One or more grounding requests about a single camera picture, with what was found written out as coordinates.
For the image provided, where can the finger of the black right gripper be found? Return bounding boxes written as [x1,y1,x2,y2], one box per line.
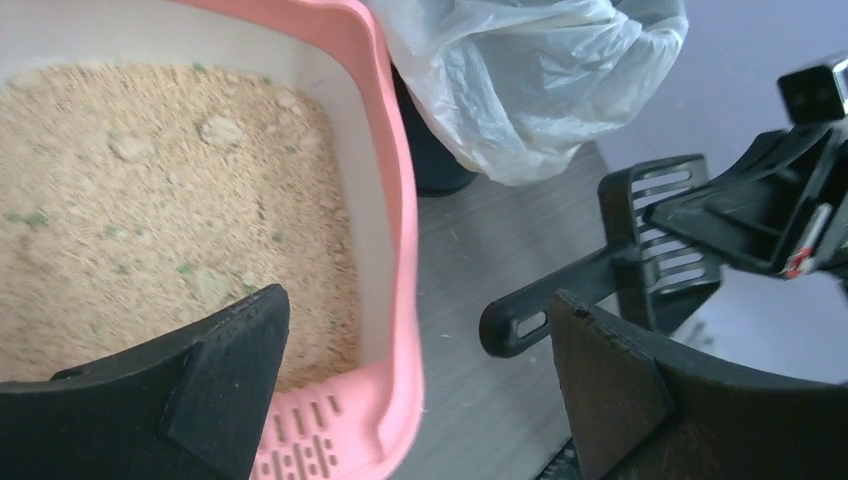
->
[645,124,835,275]

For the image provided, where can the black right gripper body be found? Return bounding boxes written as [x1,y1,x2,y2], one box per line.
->
[781,127,847,291]

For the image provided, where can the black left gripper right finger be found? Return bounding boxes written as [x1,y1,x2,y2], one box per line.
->
[548,291,847,479]

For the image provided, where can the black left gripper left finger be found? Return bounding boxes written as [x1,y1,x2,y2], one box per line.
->
[1,284,290,479]

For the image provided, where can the black litter scoop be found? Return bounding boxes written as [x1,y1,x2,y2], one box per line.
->
[479,154,722,358]

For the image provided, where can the pink litter box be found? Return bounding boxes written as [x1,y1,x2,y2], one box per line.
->
[1,1,424,479]

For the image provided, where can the beige cat litter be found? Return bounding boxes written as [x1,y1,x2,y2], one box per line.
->
[1,64,361,390]

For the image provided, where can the white plastic bin liner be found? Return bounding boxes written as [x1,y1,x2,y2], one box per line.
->
[368,0,689,186]

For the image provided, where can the black trash bin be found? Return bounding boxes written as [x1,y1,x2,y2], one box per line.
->
[391,65,478,197]

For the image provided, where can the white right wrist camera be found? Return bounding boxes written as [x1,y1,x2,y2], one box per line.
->
[777,51,847,125]

